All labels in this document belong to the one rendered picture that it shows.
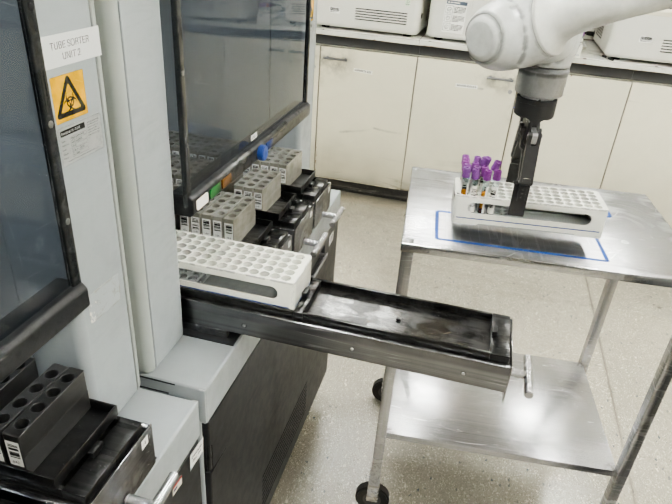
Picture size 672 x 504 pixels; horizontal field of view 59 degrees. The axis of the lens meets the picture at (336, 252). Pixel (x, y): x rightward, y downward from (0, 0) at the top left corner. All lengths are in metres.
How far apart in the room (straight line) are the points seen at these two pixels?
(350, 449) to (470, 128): 1.91
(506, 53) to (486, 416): 0.98
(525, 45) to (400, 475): 1.25
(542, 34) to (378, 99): 2.30
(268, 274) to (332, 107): 2.40
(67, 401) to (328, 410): 1.29
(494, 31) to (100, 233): 0.63
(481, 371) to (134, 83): 0.64
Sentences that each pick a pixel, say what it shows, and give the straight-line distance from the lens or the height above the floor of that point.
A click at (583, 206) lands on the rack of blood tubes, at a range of 1.26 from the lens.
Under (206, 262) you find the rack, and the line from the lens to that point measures 1.00.
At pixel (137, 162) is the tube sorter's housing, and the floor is 1.08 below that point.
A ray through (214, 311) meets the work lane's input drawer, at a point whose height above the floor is 0.79.
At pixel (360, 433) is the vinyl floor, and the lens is 1.91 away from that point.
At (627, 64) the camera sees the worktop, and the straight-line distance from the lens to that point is 3.18.
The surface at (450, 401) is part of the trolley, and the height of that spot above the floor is 0.28.
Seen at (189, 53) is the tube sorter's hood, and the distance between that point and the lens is 0.89.
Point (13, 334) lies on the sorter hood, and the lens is 0.66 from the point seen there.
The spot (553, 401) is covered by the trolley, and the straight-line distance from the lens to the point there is 1.75.
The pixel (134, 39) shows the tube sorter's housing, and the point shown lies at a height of 1.23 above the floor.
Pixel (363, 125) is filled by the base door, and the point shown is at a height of 0.42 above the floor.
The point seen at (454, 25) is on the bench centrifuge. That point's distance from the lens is 3.13.
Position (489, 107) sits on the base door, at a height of 0.61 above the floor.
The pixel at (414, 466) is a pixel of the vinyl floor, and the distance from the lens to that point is 1.85.
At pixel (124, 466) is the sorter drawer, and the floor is 0.80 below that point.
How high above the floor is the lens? 1.37
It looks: 29 degrees down
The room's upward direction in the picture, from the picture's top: 4 degrees clockwise
